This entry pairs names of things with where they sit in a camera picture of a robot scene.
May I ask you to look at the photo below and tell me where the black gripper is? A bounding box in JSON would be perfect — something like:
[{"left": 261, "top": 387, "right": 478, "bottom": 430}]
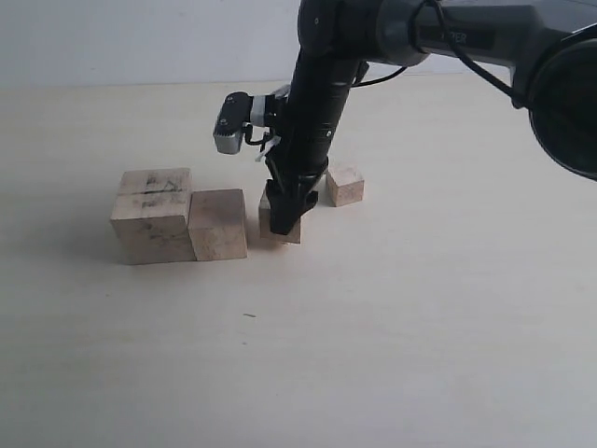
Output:
[{"left": 266, "top": 92, "right": 348, "bottom": 235}]

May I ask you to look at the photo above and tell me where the medium wooden cube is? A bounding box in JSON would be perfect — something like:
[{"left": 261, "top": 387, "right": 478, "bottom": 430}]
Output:
[{"left": 258, "top": 186, "right": 303, "bottom": 245}]

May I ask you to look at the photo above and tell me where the smallest wooden cube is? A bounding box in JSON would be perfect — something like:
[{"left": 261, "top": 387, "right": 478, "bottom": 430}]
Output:
[{"left": 326, "top": 164, "right": 365, "bottom": 207}]

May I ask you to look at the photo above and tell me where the second largest wooden cube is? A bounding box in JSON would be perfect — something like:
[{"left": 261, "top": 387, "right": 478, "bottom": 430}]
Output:
[{"left": 187, "top": 189, "right": 248, "bottom": 261}]

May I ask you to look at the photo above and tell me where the largest marked wooden cube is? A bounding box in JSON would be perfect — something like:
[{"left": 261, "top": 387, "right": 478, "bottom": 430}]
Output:
[{"left": 110, "top": 168, "right": 196, "bottom": 265}]

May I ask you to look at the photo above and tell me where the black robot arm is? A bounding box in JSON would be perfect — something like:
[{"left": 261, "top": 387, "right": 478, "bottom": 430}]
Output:
[{"left": 266, "top": 1, "right": 596, "bottom": 234}]

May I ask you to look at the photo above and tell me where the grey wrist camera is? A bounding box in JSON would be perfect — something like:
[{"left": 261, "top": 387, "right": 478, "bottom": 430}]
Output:
[{"left": 213, "top": 91, "right": 284, "bottom": 157}]

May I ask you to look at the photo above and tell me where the black cable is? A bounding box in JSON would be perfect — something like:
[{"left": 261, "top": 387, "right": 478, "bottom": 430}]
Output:
[{"left": 349, "top": 0, "right": 597, "bottom": 111}]

